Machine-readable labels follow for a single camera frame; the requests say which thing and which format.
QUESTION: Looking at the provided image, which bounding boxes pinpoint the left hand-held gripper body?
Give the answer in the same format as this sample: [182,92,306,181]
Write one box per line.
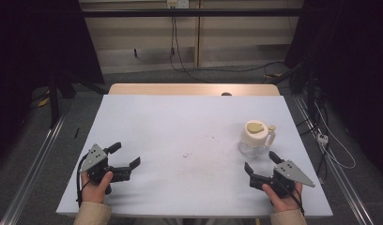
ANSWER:
[79,142,132,195]

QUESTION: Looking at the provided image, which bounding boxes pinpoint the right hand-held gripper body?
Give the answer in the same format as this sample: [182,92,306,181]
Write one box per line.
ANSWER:
[249,159,316,200]

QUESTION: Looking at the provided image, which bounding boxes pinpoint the person's right hand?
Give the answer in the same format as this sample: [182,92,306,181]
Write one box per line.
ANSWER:
[261,182,304,214]

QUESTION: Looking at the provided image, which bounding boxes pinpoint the person's left hand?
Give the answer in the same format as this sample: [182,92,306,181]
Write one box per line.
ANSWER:
[81,170,115,205]

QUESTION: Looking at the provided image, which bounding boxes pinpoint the white table mat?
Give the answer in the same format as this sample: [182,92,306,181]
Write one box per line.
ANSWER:
[55,94,334,218]

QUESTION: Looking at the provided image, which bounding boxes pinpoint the black metal stand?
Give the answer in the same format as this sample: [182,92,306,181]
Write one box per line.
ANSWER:
[47,70,79,129]

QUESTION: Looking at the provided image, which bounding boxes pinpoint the yellow floor tape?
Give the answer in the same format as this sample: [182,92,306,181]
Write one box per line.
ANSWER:
[37,89,52,108]

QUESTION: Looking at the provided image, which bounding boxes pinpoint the wooden table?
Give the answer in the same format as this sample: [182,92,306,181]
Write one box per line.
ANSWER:
[108,82,281,97]

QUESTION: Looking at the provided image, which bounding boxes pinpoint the dark curtain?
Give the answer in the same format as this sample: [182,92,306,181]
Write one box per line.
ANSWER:
[283,0,383,184]
[0,0,105,168]

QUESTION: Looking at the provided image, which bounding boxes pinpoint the black horizontal bar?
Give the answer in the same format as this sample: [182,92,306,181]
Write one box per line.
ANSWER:
[81,7,307,19]

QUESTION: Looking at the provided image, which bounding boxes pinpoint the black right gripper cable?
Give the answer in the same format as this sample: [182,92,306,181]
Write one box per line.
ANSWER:
[288,187,306,218]

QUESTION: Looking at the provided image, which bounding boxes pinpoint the aluminium floor rail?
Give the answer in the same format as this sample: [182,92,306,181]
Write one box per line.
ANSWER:
[292,94,375,225]
[0,114,68,225]

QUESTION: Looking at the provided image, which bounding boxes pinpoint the white cable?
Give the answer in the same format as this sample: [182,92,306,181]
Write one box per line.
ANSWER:
[314,102,357,171]

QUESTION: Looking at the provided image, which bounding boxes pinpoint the black floor cable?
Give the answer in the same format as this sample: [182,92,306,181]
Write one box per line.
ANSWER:
[179,61,286,75]

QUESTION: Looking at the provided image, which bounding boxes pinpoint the black hanging cables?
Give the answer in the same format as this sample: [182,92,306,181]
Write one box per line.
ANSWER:
[168,15,210,84]

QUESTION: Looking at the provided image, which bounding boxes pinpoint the wooden vertical post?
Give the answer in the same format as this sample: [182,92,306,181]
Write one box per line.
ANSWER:
[194,0,203,68]

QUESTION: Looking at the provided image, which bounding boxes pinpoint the white wall socket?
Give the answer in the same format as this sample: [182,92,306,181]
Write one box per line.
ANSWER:
[166,0,191,9]

